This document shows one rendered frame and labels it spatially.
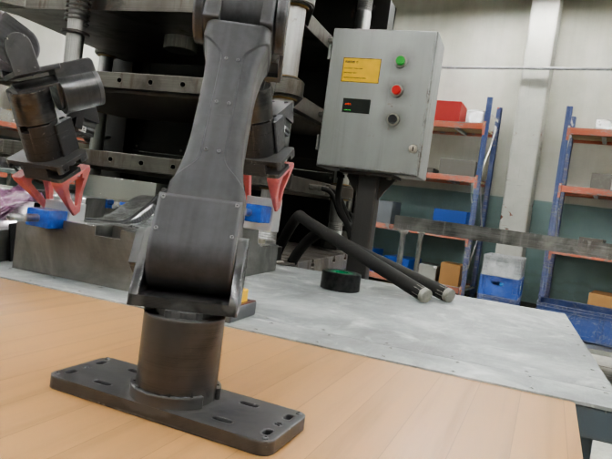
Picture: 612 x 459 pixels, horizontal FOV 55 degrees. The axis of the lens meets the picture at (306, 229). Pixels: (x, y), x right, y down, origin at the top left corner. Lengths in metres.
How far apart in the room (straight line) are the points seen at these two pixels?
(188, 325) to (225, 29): 0.28
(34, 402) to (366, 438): 0.25
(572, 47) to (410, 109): 6.05
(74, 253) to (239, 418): 0.58
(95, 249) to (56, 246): 0.07
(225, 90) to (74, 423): 0.29
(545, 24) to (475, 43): 0.88
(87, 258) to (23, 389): 0.47
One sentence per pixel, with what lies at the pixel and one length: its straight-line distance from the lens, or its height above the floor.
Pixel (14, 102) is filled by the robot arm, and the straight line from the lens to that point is 0.93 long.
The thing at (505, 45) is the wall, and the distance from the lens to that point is 7.75.
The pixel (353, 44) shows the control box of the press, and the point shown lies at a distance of 1.74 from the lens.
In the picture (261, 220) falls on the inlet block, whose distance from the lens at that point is 0.92.
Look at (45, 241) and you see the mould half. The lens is 1.01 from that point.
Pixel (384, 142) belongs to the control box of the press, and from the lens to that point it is 1.66.
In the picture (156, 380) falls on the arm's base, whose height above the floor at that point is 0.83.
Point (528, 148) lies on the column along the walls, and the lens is 7.14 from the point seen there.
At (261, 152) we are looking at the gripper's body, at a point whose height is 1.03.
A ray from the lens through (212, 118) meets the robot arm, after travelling 0.51.
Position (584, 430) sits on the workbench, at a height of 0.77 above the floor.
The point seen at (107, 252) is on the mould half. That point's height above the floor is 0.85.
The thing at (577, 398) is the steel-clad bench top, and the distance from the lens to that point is 0.71.
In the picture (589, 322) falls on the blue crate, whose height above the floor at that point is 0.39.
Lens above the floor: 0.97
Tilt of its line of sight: 3 degrees down
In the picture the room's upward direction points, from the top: 7 degrees clockwise
